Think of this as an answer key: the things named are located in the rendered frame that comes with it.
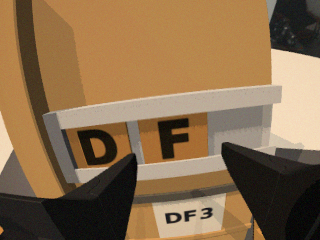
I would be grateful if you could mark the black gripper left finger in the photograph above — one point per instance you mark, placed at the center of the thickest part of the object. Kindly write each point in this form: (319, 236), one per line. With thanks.
(97, 210)

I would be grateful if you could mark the cream paper ticket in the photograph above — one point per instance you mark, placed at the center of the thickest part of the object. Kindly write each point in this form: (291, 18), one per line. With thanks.
(189, 217)

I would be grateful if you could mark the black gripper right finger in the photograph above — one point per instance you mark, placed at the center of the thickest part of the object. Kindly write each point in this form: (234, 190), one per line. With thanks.
(282, 195)

